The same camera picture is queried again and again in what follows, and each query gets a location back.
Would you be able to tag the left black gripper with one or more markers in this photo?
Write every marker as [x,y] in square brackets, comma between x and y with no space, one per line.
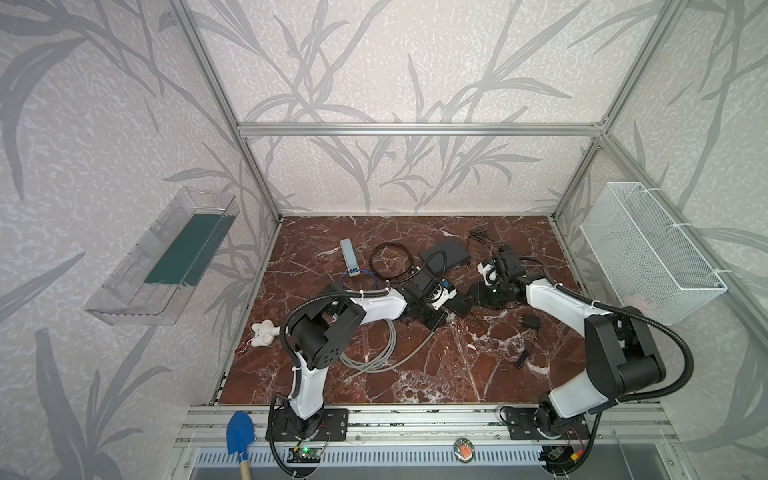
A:
[444,305]

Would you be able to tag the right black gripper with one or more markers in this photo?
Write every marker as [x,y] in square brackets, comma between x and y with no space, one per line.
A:
[489,288]

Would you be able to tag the dark grey network switch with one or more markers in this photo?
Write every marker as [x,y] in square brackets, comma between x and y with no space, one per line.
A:
[445,255]

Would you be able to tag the black ribbed router box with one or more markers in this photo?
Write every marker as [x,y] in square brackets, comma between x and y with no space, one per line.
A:
[459,304]

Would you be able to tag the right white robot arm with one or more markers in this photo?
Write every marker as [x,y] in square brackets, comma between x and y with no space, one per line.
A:
[622,360]

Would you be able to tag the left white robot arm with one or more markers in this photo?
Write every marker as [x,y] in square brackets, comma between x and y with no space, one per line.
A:
[317,333]

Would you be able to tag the grey phone slab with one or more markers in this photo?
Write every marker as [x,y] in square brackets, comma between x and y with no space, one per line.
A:
[350,259]

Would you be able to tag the white plush toy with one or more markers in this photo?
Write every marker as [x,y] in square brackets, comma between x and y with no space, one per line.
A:
[263,334]

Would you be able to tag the green circuit board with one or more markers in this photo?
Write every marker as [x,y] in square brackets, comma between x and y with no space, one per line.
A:
[305,455]

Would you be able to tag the blue shovel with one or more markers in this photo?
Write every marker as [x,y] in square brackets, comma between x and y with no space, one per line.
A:
[239,436]

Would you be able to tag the white wire mesh basket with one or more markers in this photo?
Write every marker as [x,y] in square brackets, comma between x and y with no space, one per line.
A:
[649,261]

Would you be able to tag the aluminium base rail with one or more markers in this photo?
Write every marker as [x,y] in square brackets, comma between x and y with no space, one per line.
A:
[429,424]

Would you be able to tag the clear plastic wall bin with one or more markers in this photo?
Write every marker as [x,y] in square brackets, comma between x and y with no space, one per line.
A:
[157,278]

